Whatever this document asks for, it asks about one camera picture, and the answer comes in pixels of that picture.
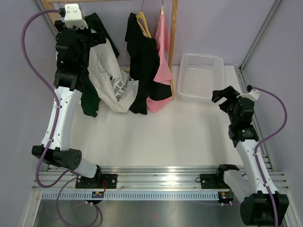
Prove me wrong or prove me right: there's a dark green t shirt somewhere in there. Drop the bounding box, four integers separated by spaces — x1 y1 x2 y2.
80 12 120 117

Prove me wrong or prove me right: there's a white slotted cable duct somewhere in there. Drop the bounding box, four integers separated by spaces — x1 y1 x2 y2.
42 191 219 201

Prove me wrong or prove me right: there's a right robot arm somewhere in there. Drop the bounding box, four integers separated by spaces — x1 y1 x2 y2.
196 85 289 227

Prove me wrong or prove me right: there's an aluminium frame post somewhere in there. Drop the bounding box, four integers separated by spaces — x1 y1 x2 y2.
35 0 77 74
238 0 284 73

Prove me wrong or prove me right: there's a yellow hanger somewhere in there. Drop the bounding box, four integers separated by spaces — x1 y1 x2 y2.
136 0 152 38

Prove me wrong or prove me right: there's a black t shirt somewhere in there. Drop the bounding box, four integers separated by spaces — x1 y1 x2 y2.
125 12 172 115

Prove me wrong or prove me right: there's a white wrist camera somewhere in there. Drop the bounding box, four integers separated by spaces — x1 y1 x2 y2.
237 85 260 102
59 3 88 29

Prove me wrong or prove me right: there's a wooden clothes rack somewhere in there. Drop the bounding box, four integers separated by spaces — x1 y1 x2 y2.
37 0 178 100

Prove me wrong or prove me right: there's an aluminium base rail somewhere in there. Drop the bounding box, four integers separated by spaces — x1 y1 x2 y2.
39 166 289 193

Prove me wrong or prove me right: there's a white plastic basket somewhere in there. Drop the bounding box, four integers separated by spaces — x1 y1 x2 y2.
177 53 225 104

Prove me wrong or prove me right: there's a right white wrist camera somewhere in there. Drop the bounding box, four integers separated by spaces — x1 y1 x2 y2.
237 85 260 102

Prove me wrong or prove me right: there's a white t shirt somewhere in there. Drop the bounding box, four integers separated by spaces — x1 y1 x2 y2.
88 39 139 113

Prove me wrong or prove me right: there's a cream hanger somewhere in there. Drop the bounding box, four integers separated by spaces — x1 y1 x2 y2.
160 0 164 15

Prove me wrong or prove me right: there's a left aluminium frame post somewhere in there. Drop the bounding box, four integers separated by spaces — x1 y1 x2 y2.
35 0 77 74

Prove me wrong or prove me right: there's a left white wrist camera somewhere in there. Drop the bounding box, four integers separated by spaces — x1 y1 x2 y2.
59 3 88 29

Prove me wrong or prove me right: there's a right aluminium frame post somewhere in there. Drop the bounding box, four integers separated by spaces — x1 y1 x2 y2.
238 0 284 73

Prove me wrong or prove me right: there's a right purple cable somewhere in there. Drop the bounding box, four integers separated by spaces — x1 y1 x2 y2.
253 87 288 227

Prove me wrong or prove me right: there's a pink t shirt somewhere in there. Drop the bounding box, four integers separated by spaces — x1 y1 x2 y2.
146 14 173 113

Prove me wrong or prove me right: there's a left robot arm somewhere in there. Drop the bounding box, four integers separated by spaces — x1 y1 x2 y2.
32 19 117 189

